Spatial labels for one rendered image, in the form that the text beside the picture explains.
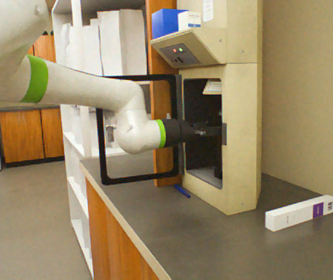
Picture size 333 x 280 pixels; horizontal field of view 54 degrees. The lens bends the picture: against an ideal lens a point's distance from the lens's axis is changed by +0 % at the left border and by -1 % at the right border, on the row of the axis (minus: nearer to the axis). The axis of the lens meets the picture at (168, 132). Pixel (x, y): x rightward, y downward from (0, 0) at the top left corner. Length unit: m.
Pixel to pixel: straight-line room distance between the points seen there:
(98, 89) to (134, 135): 0.17
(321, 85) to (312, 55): 0.12
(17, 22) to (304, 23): 1.03
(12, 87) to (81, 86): 0.18
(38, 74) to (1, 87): 0.09
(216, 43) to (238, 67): 0.10
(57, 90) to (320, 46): 0.91
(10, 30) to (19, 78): 0.20
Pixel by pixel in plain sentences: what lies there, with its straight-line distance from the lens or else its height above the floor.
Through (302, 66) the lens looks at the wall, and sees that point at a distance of 1.36.
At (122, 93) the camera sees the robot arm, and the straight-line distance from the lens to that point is 0.97.
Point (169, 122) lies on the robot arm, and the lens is 1.02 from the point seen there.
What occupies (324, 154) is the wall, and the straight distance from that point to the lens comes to 1.32.
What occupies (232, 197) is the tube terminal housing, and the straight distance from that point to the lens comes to 1.06.
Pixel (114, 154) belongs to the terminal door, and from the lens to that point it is 1.21.
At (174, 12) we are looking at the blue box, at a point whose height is 1.59.
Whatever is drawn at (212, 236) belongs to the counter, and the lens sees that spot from 0.95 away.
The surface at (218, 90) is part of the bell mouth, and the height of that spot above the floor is 1.33.
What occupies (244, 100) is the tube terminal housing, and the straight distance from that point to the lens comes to 1.02.
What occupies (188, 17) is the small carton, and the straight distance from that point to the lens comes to 1.03.
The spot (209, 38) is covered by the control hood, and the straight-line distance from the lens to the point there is 0.95.
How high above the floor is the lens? 1.37
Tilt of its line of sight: 9 degrees down
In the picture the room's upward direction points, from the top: 2 degrees counter-clockwise
